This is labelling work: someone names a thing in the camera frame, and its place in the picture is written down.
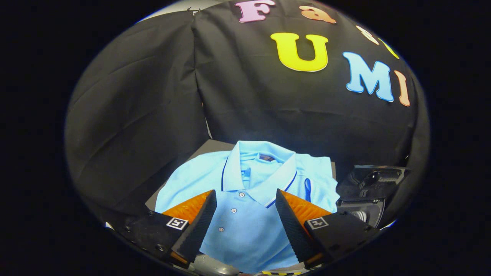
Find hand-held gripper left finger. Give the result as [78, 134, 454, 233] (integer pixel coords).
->
[121, 189, 217, 269]

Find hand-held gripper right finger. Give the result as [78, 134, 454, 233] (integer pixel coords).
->
[275, 188, 380, 270]

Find light blue polo shirt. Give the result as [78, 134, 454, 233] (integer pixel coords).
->
[155, 140, 341, 273]

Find grey cabinet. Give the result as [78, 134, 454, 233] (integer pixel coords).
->
[145, 139, 337, 212]

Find black backdrop cloth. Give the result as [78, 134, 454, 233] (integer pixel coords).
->
[64, 0, 430, 230]

